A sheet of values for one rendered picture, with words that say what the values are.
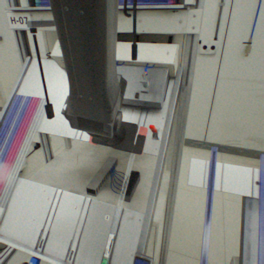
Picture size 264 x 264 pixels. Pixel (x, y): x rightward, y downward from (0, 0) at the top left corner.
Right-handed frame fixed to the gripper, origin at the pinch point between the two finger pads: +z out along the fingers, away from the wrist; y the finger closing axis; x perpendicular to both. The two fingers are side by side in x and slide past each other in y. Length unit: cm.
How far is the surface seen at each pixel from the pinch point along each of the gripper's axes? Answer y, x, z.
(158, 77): -3.3, -24.0, 9.8
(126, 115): 5.6, -10.6, 14.3
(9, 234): 34, 38, 9
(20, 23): 56, -38, 6
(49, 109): 24.2, -4.2, -2.4
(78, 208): 12.6, 23.5, 10.1
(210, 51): -21, -112, 130
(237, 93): -54, -87, 157
